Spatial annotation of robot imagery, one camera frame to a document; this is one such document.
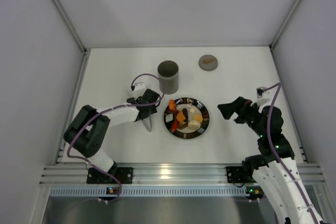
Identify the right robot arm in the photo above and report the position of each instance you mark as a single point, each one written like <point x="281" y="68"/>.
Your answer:
<point x="274" y="169"/>

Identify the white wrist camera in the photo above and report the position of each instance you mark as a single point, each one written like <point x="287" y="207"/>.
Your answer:
<point x="263" y="96"/>
<point x="137" y="90"/>

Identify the grey round lid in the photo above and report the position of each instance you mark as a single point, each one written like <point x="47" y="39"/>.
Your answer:
<point x="208" y="62"/>

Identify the aluminium front rail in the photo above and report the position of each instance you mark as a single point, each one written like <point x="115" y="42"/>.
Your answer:
<point x="143" y="174"/>

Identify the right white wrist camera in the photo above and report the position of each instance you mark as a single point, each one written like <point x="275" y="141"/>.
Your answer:
<point x="263" y="96"/>

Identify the perforated metal cable tray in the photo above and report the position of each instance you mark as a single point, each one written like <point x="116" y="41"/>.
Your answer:
<point x="152" y="191"/>

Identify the black seaweed food piece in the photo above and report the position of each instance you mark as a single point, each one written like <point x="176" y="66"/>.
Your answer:
<point x="185" y="113"/>

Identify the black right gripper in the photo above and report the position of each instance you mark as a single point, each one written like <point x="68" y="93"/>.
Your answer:
<point x="239" y="110"/>

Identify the orange carrot flower piece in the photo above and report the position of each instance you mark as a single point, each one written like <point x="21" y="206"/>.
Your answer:
<point x="172" y="105"/>

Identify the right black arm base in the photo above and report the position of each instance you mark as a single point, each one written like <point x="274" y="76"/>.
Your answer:
<point x="238" y="175"/>

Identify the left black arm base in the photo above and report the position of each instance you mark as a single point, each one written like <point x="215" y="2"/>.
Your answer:
<point x="123" y="174"/>

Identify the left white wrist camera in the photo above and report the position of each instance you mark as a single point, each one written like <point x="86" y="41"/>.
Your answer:
<point x="137" y="90"/>

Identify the dark rimmed striped plate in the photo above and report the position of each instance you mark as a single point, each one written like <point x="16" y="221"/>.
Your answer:
<point x="183" y="132"/>

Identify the yellow round cracker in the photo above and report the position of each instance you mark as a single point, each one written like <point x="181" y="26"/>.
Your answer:
<point x="198" y="118"/>

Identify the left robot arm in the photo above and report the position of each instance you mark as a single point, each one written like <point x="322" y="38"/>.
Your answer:
<point x="86" y="133"/>

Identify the orange fried food piece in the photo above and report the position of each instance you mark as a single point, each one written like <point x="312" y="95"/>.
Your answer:
<point x="180" y="117"/>

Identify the red sausage piece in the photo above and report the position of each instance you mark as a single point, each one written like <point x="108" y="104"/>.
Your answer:
<point x="174" y="126"/>

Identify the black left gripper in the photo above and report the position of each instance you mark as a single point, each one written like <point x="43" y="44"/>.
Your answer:
<point x="144" y="115"/>

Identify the left aluminium frame post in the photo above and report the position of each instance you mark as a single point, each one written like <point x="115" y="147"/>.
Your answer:
<point x="78" y="71"/>

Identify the grey cylindrical container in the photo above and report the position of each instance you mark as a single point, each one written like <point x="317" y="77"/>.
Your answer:
<point x="168" y="72"/>

